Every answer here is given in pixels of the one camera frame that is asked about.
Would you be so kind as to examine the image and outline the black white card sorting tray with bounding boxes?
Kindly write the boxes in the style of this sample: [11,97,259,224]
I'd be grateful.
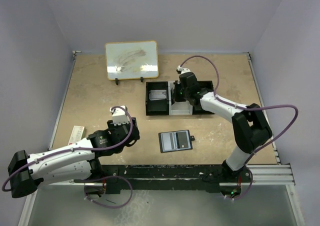
[145,81,211,116]

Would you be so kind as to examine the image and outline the black leather card holder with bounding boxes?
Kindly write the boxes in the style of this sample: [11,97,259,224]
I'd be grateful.
[158,129,195,153]

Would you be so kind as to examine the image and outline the white board with yellow rim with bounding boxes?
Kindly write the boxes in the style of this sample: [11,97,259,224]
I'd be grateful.
[104,40,160,83]

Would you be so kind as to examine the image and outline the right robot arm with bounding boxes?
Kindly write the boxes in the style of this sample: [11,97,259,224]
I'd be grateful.
[174,71,272,182]

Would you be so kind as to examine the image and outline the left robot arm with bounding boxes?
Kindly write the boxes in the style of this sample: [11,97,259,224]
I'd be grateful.
[6,117,140,198]

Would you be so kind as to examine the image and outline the silver VIP cards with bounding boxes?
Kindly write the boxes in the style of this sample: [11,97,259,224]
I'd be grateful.
[148,89,167,101]

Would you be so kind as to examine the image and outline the small white green box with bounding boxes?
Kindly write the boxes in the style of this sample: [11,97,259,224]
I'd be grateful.
[68,125,85,145]

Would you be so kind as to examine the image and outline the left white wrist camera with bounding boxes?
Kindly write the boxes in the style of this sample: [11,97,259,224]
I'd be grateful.
[109,105,130,126]

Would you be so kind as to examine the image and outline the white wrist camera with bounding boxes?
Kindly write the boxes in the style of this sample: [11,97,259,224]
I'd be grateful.
[109,105,130,126]
[176,65,191,74]

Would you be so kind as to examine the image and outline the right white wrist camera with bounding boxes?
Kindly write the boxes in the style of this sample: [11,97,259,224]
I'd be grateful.
[176,65,191,74]

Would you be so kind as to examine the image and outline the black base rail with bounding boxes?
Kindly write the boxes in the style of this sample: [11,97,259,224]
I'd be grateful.
[75,164,252,194]

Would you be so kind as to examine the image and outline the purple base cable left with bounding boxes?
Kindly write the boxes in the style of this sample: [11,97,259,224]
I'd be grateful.
[83,175,133,209]

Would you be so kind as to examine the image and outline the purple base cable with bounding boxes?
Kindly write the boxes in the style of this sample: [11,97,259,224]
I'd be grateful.
[223,170,254,201]
[83,175,133,209]

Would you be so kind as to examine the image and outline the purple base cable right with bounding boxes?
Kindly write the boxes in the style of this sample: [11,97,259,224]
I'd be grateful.
[223,170,254,201]

